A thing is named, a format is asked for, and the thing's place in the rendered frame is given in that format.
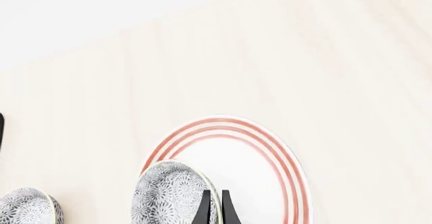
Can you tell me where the white plate with red rings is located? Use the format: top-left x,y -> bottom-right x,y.
138,114 -> 315,224

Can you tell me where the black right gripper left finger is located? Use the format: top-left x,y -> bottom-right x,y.
190,190 -> 212,224

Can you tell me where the grey flower patterned bowl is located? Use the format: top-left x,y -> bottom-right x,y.
0,187 -> 65,224
130,159 -> 222,224

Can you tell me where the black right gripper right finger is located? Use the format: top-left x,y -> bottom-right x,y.
221,190 -> 242,224

